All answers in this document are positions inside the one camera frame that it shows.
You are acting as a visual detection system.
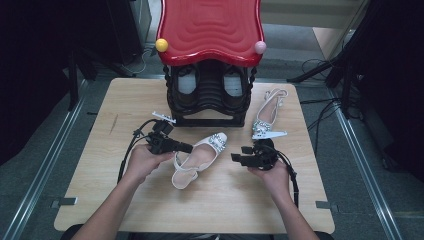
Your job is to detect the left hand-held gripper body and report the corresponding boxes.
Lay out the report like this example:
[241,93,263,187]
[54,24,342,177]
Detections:
[146,111,177,155]

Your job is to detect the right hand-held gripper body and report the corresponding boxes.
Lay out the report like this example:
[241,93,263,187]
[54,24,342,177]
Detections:
[246,130,288,172]

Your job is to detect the white jewelled slingback shoe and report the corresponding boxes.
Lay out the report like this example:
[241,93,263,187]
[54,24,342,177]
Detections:
[251,87,289,136]
[171,132,229,190]

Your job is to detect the black leather shoe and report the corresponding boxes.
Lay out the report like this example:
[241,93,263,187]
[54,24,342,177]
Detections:
[220,64,248,108]
[173,64,202,108]

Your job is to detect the red and black shoe rack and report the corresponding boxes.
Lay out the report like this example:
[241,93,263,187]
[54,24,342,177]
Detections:
[155,0,268,128]

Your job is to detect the person's right hand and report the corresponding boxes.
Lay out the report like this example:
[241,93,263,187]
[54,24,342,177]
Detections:
[248,159,294,202]

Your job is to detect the person's left hand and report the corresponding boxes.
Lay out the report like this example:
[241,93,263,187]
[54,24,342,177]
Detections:
[124,143,176,185]

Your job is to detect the yellow ball knob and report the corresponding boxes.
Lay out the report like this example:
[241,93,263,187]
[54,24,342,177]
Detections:
[155,38,169,53]

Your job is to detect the black tripod stand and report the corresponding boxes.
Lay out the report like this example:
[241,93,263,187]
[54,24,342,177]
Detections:
[286,0,363,118]

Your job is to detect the person's right leg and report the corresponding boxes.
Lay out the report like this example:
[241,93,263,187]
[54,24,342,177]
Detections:
[314,230,335,240]

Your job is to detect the person's leg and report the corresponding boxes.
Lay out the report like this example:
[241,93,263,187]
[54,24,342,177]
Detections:
[59,223,81,240]
[314,230,335,240]

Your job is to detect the black metal stand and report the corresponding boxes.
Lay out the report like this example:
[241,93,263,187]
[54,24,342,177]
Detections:
[64,46,134,113]

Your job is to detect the pink ball knob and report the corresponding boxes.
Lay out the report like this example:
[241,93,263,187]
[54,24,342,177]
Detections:
[254,40,268,55]

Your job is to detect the dark cabinet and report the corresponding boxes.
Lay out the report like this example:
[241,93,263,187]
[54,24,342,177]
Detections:
[106,0,153,66]

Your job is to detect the person's left leg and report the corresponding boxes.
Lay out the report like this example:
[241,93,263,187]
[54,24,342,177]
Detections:
[59,223,81,240]

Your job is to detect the beige board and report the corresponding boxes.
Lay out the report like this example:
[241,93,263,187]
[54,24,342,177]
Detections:
[312,0,368,61]

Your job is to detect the black curtain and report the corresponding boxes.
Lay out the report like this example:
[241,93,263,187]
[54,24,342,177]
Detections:
[0,0,113,166]
[346,0,424,184]

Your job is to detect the left hand-held gripper cable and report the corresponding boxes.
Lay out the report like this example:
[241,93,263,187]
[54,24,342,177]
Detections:
[117,118,158,185]

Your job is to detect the hand-held gripper cable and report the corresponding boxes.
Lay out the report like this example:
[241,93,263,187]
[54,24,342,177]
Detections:
[117,118,158,185]
[266,149,300,209]

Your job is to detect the right hand-held gripper cable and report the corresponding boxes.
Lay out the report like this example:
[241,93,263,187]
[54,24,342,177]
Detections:
[266,149,300,209]

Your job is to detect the black floor cables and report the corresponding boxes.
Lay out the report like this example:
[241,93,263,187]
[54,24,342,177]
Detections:
[299,58,344,148]

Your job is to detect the white floor cable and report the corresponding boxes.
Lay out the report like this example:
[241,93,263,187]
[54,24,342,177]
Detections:
[121,48,152,75]

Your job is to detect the grey table edge bracket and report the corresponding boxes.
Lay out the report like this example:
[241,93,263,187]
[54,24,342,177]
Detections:
[49,197,78,210]
[315,200,338,213]

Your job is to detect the metal floor rail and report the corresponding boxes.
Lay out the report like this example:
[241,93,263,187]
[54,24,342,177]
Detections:
[333,99,405,240]
[0,79,89,240]

